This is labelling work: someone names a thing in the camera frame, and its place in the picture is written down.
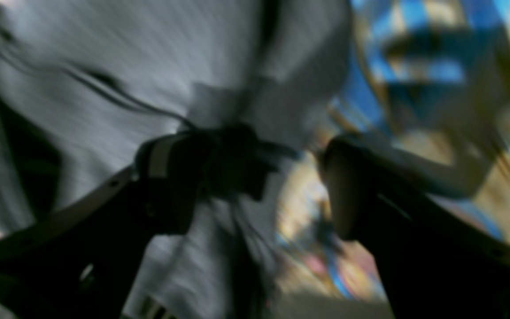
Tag patterned tile tablecloth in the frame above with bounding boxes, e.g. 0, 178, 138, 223
278, 0, 510, 319

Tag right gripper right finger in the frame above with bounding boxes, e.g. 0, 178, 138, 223
321, 139, 510, 319

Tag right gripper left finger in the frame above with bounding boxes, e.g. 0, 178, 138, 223
0, 133, 211, 319

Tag grey T-shirt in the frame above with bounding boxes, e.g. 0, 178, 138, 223
0, 0, 352, 319

